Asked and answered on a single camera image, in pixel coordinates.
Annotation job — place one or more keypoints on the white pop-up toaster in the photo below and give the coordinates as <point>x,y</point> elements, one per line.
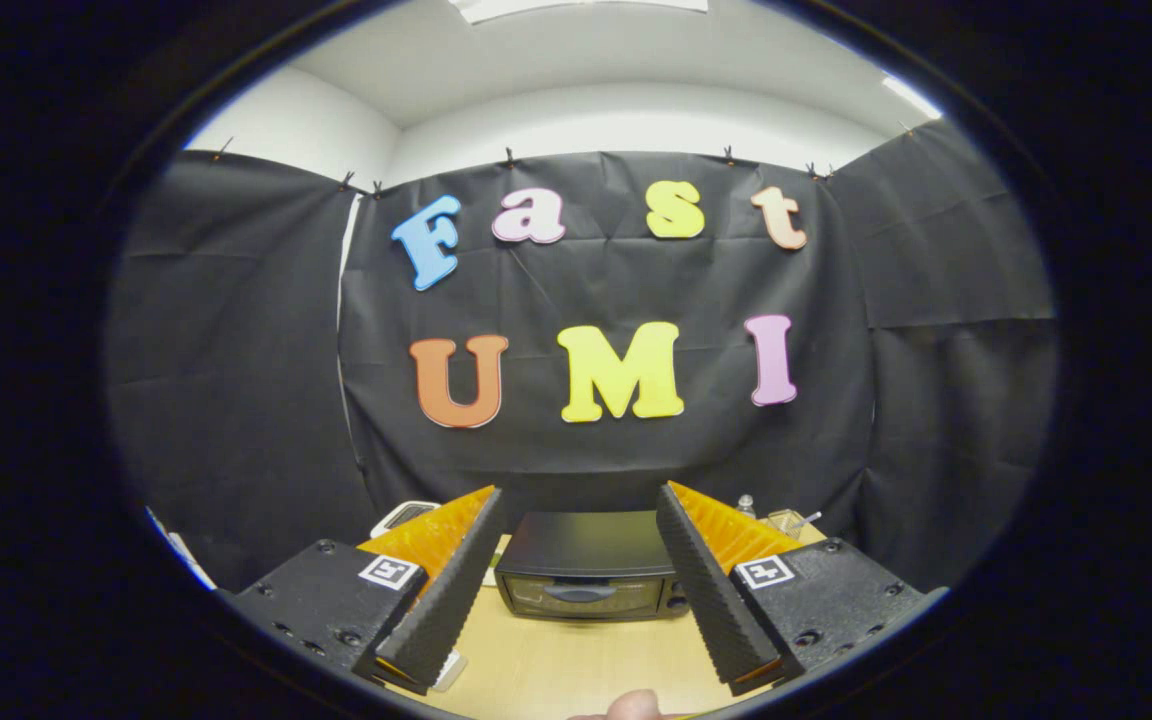
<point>398,516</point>

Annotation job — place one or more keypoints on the black toaster oven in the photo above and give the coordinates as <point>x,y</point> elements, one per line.
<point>581,545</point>

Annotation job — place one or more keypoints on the clear plastic bottle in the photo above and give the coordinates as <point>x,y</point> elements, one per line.
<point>746,507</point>

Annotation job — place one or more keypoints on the long ceiling light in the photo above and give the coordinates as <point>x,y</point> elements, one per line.
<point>911,97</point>

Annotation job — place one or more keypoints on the white board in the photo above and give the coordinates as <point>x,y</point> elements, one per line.
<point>181,550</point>

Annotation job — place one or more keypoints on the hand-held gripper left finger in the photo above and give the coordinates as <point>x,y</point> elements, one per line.
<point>446,595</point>

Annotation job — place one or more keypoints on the white plate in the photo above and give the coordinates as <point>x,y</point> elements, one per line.
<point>450,670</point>

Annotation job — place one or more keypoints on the rectangular ceiling light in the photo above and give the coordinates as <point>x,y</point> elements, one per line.
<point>576,8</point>

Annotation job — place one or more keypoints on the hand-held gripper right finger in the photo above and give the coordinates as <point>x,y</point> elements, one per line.
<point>711,590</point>

